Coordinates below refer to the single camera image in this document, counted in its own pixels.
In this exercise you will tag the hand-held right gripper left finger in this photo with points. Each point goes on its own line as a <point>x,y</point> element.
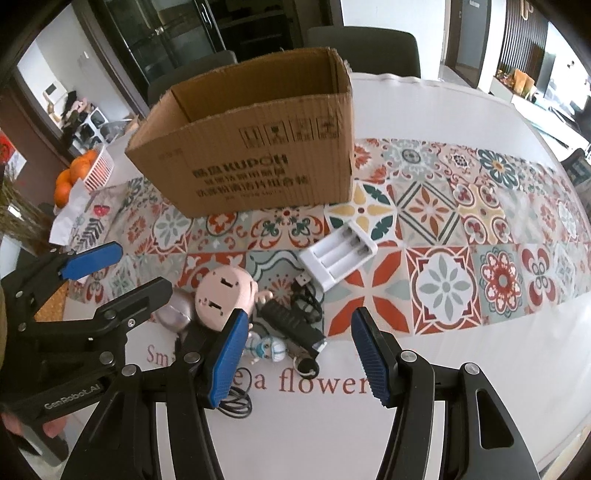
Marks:
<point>226,364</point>

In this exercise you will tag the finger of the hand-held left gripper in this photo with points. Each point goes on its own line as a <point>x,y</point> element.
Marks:
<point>138,297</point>
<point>92,261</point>

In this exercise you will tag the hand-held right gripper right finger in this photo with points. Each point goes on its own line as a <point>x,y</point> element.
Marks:
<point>368,357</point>

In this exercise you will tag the silver egg-shaped case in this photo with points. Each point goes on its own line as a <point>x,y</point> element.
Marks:
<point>174,311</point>

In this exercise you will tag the brown cardboard box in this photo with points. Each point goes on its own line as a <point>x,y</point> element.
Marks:
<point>258,175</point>

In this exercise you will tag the person's left hand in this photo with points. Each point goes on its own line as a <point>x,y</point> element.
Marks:
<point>51,427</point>

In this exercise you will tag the small white blue figurine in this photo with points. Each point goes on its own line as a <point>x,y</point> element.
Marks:
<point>265,348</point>

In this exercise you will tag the orange woven placemat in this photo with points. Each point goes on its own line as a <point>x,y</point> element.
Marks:
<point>51,305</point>

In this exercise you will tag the black round key fob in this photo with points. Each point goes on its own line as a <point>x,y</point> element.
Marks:
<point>307,368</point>

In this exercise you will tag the orange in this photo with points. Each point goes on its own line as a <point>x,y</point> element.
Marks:
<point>64,177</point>
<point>84,165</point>
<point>62,196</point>

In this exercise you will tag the black flashlight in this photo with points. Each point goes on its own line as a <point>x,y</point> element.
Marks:
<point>286,321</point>

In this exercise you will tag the dried grass bundle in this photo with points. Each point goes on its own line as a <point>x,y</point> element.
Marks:
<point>18,217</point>

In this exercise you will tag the white plastic basket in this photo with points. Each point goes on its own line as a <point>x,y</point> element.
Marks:
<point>99,171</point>

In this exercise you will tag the white printed tablecloth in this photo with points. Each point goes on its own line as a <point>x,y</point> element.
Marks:
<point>323,438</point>

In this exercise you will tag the white shoe rack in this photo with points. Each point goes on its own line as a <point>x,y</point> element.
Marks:
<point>101,122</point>

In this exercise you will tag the patterned tile table runner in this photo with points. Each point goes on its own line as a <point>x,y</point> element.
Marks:
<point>461,221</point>

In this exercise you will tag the dark glass sliding door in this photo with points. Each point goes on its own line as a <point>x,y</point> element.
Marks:
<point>184,32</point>

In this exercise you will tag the white media console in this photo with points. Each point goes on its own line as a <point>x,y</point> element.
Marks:
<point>540,108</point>

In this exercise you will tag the dark grey dining chair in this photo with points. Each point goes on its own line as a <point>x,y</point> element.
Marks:
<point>364,46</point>

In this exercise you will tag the orange paper bag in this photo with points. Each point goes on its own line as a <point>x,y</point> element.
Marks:
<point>521,83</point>

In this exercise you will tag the dark interior door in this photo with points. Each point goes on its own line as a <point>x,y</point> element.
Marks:
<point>471,37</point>

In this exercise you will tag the black television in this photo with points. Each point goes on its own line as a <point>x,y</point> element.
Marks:
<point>547,69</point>

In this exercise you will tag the red wall decoration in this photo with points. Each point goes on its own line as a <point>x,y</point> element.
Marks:
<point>9,154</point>

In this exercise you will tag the wall intercom panel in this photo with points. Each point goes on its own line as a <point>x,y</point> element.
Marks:
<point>50,90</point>

